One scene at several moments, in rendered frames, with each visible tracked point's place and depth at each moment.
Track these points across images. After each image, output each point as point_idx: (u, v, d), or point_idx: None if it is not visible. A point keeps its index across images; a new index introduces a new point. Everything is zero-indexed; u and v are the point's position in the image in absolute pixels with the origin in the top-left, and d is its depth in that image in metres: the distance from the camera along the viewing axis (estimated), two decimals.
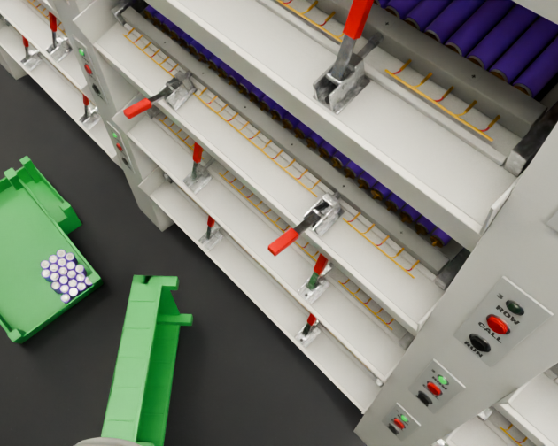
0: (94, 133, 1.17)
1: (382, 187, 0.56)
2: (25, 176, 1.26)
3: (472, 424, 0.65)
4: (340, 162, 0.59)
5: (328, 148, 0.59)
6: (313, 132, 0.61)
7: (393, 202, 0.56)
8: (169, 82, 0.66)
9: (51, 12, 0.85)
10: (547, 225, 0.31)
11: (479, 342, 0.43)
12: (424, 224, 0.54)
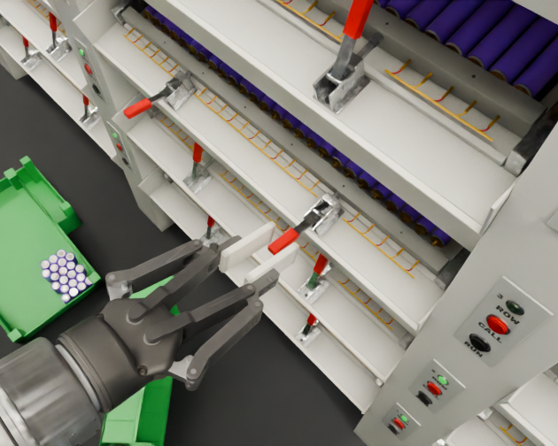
0: (94, 133, 1.17)
1: (382, 187, 0.56)
2: (25, 176, 1.26)
3: (472, 424, 0.65)
4: (340, 162, 0.59)
5: (328, 148, 0.59)
6: (313, 132, 0.61)
7: (393, 202, 0.56)
8: (169, 82, 0.66)
9: (51, 12, 0.85)
10: (547, 225, 0.31)
11: (479, 342, 0.43)
12: (424, 224, 0.54)
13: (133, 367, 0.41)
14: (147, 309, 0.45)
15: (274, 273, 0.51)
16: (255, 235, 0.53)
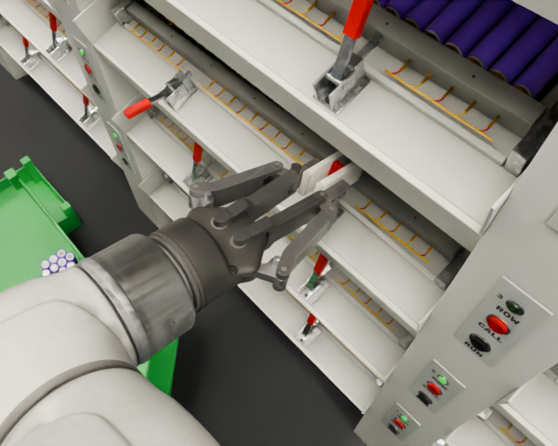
0: (94, 133, 1.17)
1: None
2: (25, 176, 1.26)
3: (472, 424, 0.65)
4: None
5: None
6: None
7: None
8: (169, 82, 0.66)
9: (51, 12, 0.85)
10: (547, 225, 0.31)
11: (479, 342, 0.43)
12: None
13: (226, 264, 0.41)
14: (232, 215, 0.45)
15: (343, 184, 0.51)
16: (334, 157, 0.52)
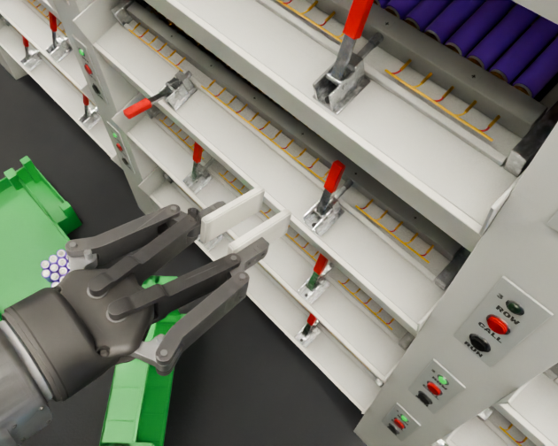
0: (94, 133, 1.17)
1: None
2: (25, 176, 1.26)
3: (472, 424, 0.65)
4: None
5: None
6: None
7: None
8: (169, 82, 0.66)
9: (51, 12, 0.85)
10: (547, 225, 0.31)
11: (479, 342, 0.43)
12: None
13: (90, 347, 0.34)
14: (112, 280, 0.38)
15: (262, 243, 0.44)
16: (241, 201, 0.46)
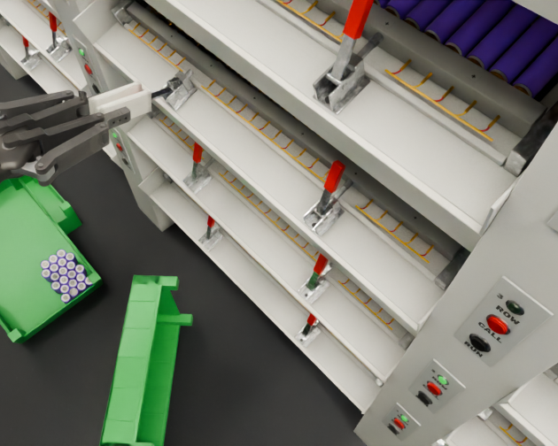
0: None
1: None
2: (25, 176, 1.26)
3: (472, 424, 0.65)
4: None
5: None
6: None
7: None
8: (171, 80, 0.66)
9: (51, 12, 0.85)
10: (547, 225, 0.31)
11: (479, 342, 0.43)
12: None
13: None
14: (8, 125, 0.54)
15: (125, 110, 0.61)
16: (121, 89, 0.62)
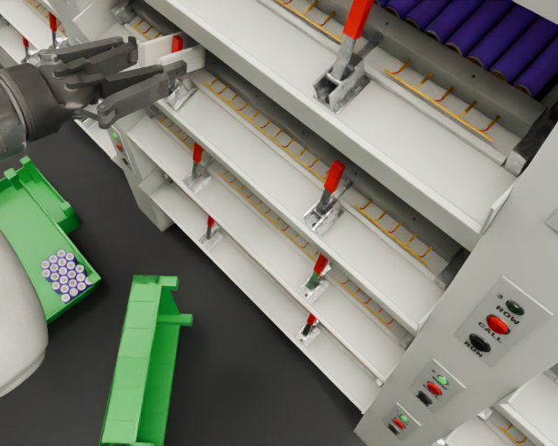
0: (94, 133, 1.17)
1: None
2: (25, 176, 1.26)
3: (472, 424, 0.65)
4: None
5: None
6: None
7: None
8: None
9: (51, 12, 0.85)
10: (547, 225, 0.31)
11: (479, 342, 0.43)
12: None
13: (51, 95, 0.51)
14: (69, 67, 0.55)
15: (182, 63, 0.61)
16: (168, 37, 0.63)
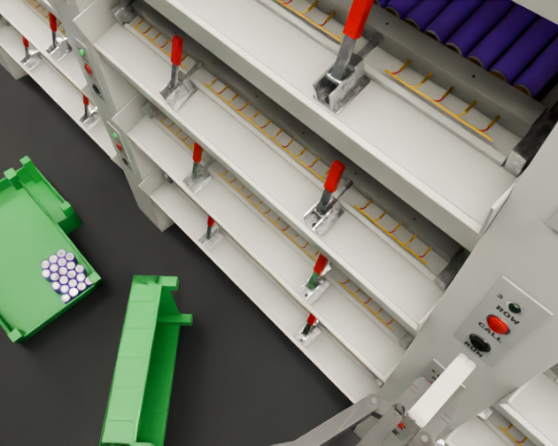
0: (94, 133, 1.17)
1: None
2: (25, 176, 1.26)
3: (472, 424, 0.65)
4: None
5: None
6: None
7: None
8: None
9: (51, 12, 0.85)
10: (547, 225, 0.31)
11: (479, 342, 0.43)
12: None
13: None
14: None
15: (449, 409, 0.40)
16: (445, 380, 0.41)
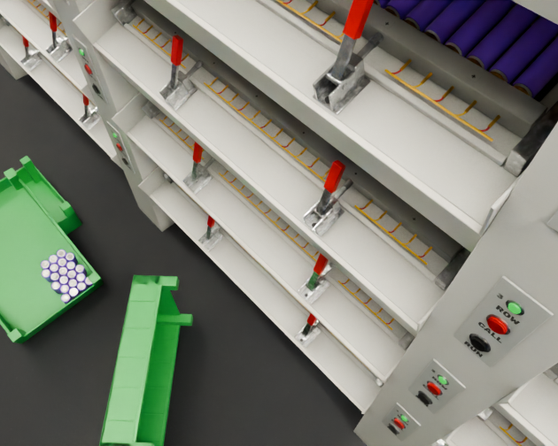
0: (94, 133, 1.17)
1: None
2: (25, 176, 1.26)
3: (472, 424, 0.65)
4: None
5: None
6: None
7: None
8: None
9: (51, 12, 0.85)
10: (547, 225, 0.31)
11: (479, 342, 0.43)
12: None
13: None
14: None
15: None
16: None
